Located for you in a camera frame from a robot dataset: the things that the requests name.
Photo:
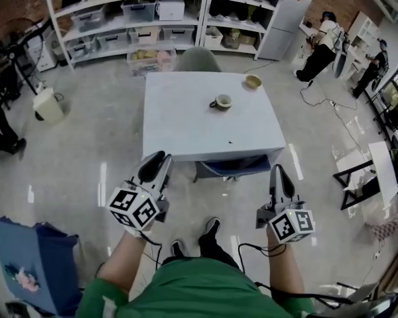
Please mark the blue box with flower print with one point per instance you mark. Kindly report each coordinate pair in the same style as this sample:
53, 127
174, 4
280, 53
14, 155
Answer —
36, 260

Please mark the pink checkered cloth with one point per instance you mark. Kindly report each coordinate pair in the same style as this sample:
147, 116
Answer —
393, 222

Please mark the yellow-green ceramic bowl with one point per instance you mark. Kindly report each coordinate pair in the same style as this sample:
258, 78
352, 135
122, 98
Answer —
253, 81

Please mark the clear plastic storage bin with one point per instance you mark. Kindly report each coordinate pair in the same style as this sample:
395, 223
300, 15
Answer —
81, 47
112, 39
139, 11
89, 19
144, 35
178, 35

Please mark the white pedal trash bin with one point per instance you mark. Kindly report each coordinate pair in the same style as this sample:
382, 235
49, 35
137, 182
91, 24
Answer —
48, 106

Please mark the blue fabric chair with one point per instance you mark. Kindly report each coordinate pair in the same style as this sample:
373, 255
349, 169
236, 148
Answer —
232, 168

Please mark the clear storage bin of toys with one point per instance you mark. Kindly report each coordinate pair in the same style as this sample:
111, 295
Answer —
151, 60

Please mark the person's green shirt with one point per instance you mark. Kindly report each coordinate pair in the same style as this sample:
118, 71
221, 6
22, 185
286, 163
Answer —
199, 290

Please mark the person's right forearm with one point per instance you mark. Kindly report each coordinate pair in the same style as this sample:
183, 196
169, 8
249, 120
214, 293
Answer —
283, 267

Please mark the person's left forearm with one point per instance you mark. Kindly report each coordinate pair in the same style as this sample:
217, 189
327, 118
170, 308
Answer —
124, 260

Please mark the white slotted basket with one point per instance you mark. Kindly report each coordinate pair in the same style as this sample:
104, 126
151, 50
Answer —
213, 37

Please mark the white desk with black legs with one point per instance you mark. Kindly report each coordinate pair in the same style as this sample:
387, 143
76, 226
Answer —
383, 171

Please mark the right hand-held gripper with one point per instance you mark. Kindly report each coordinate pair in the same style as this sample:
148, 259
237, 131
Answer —
292, 224

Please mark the white refrigerator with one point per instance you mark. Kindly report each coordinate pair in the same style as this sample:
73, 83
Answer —
287, 25

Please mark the green chair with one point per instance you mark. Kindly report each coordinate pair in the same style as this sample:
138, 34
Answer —
197, 61

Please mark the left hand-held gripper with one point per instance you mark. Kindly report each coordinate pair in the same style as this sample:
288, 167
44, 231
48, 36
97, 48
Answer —
132, 207

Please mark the black office chair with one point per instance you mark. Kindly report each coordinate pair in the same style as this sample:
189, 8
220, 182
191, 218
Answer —
394, 111

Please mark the narrow white shelving unit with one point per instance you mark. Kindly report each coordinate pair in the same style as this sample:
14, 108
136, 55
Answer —
238, 22

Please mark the person's black trousers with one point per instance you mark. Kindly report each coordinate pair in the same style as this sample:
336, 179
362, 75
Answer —
215, 247

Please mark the black stand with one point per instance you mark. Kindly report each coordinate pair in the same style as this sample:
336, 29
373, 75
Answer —
18, 55

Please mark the wide white shelving unit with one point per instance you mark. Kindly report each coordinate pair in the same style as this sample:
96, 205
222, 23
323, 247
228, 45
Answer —
119, 23

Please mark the white drawer cabinet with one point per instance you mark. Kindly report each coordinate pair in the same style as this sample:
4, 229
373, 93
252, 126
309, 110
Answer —
43, 53

